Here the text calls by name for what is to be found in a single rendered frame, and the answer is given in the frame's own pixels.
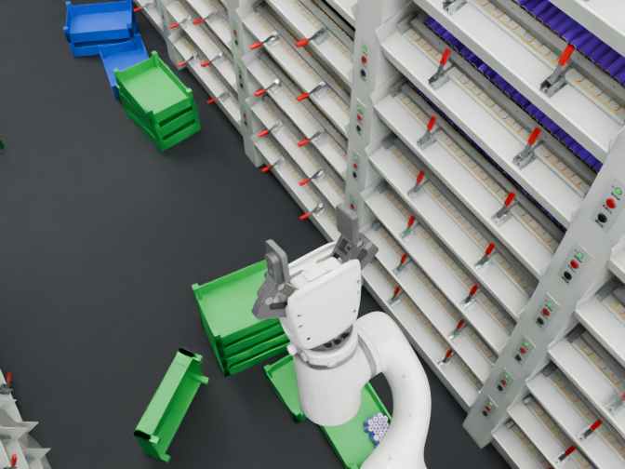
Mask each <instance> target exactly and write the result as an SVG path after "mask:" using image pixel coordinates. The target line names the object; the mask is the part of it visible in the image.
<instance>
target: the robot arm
mask: <svg viewBox="0 0 625 469"><path fill-rule="evenodd" d="M336 216H337V228H338V231H339V232H340V233H341V235H340V237H339V240H338V242H332V243H328V244H326V245H324V246H322V247H320V248H318V249H316V250H314V251H312V252H310V253H308V254H307V255H305V256H303V257H301V258H299V259H297V260H296V261H293V262H291V263H290V264H288V262H287V255H286V253H285V252H284V251H283V250H282V249H281V248H280V247H279V246H278V245H277V244H276V243H275V242H274V241H273V240H271V239H270V240H268V241H266V242H265V243H266V248H267V253H268V254H266V255H265V259H266V264H267V269H268V270H267V271H266V272H265V273H264V277H265V280H264V281H263V283H262V285H261V286H260V288H259V290H258V292H257V296H258V297H257V298H256V300H255V302H254V305H253V308H252V310H251V312H252V314H253V315H254V316H255V317H256V318H257V319H258V320H261V319H270V318H278V317H279V319H280V322H281V325H282V327H283V329H284V331H285V333H286V336H287V337H288V338H289V339H290V344H289V345H288V346H287V347H286V348H287V350H288V352H289V353H290V354H291V355H293V361H294V367H295V372H296V378H297V384H298V390H299V401H300V405H301V408H302V411H303V412H304V414H305V415H306V416H307V418H308V419H310V420H311V421H312V422H315V423H317V424H320V425H323V426H336V425H340V424H343V423H345V422H347V421H349V420H350V419H351V418H352V417H353V416H354V415H355V414H356V413H357V411H358V409H359V408H360V405H361V390H362V388H363V386H364V385H365V384H366V383H367V382H368V381H369V380H370V379H371V378H373V377H374V376H376V375H377V374H379V373H380V372H382V373H383V375H384V376H385V378H386V380H387V382H388V384H389V385H390V387H391V390H392V399H393V412H392V420H391V423H390V426H389V428H388V430H387V432H386V434H385V436H384V437H383V438H382V439H381V441H380V442H379V444H378V445H377V447H376V448H375V449H374V450H373V452H372V453H371V454H370V455H369V456H368V458H367V459H366V460H365V462H364V463H363V464H362V466H361V467H360V469H427V468H426V466H425V463H424V459H423V452H424V445H425V441H426V437H427V433H428V428H429V423H430V417H431V393H430V386H429V383H428V379H427V376H426V374H425V371H424V369H423V367H422V365H421V364H420V362H419V359H418V358H417V356H416V354H415V352H414V351H413V349H412V347H411V345H410V344H409V342H408V341H407V339H406V337H405V335H404V334H403V332H402V331H401V330H400V329H399V327H398V326H397V324H396V323H395V322H394V321H393V320H392V319H391V318H390V317H389V316H388V315H386V314H385V313H383V312H372V313H369V314H367V315H364V316H362V317H360V318H358V319H357V320H356V317H357V314H358V309H359V303H360V296H361V271H362V270H363V269H364V268H365V266H366V265H367V264H368V263H369V262H370V261H371V260H372V258H373V257H374V256H375V255H376V254H377V253H378V252H379V248H378V247H377V246H376V245H375V244H374V243H373V242H372V241H371V240H369V239H368V238H367V237H366V236H365V235H363V234H361V233H359V220H358V216H357V214H356V213H355V212H354V211H353V210H349V209H348V208H347V207H346V206H344V205H343V204H342V203H339V204H337V206H336ZM348 242H349V243H350V244H351V245H352V247H351V248H350V250H349V252H347V251H346V250H345V247H346V246H347V244H348ZM272 302H273V303H272Z"/></svg>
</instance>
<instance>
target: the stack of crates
mask: <svg viewBox="0 0 625 469"><path fill-rule="evenodd" d="M267 270H268V269H267V264H266V260H264V261H260V262H257V263H255V264H252V265H250V266H247V267H246V268H243V269H241V270H238V271H236V272H233V273H231V274H228V275H225V276H223V277H220V278H218V279H216V280H213V281H211V282H208V283H206V284H204V285H202V286H198V284H197V283H196V284H193V285H192V287H193V293H194V297H195V299H196V303H197V306H198V309H199V313H200V316H201V319H202V322H203V326H204V329H205V332H206V335H207V337H208V339H209V342H210V344H211V346H212V348H213V351H214V353H215V355H216V358H217V359H218V361H219V365H220V367H221V369H222V372H223V374H224V376H225V378H227V377H229V376H231V375H233V374H235V373H237V372H239V371H242V370H244V369H247V368H250V367H252V366H254V365H256V364H258V363H260V362H262V361H264V360H267V359H269V358H271V357H274V356H276V355H279V354H281V353H283V352H285V351H287V348H286V347H287V346H288V345H289V344H290V339H289V338H288V337H287V336H286V333H285V331H284V329H283V327H282V325H281V322H280V319H279V317H278V318H270V319H261V320H258V319H257V318H256V317H255V316H254V315H253V314H252V312H251V310H252V308H253V305H254V302H255V300H256V298H257V297H258V296H257V292H258V290H259V288H260V286H261V285H262V283H263V281H264V280H265V277H264V273H265V272H266V271H267Z"/></svg>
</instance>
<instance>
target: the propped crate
mask: <svg viewBox="0 0 625 469"><path fill-rule="evenodd" d="M378 413H381V414H382V415H383V416H387V417H388V421H386V422H387V423H388V424H389V425H390V423H391V420H392V418H391V416H390V414H389V413H388V411H387V410H386V409H385V407H384V406H383V404H382V403H381V401H380V400H379V397H378V396H377V394H376V393H375V391H374V389H373V388H372V386H371V385H370V383H369V382H367V383H366V384H365V385H364V386H363V388H362V390H361V405H360V408H359V409H358V411H357V413H356V414H355V415H354V416H353V417H352V418H351V419H350V420H349V421H347V422H345V423H343V424H340V425H336V426H323V425H320V424H319V426H320V427H321V429H322V431H323V432H324V434H325V436H326V438H327V440H328V441H329V443H330V445H331V446H332V448H333V449H334V450H335V452H336V453H337V455H338V457H339V459H340V461H341V462H342V464H343V466H344V467H345V469H358V468H359V467H360V466H362V464H363V463H364V462H365V460H366V459H367V458H368V456H369V455H370V454H371V453H372V452H373V450H374V449H375V446H376V445H377V444H375V443H374V441H370V440H369V437H370V434H369V433H365V432H364V428H365V426H364V421H367V420H368V419H369V418H371V417H373V415H375V414H378Z"/></svg>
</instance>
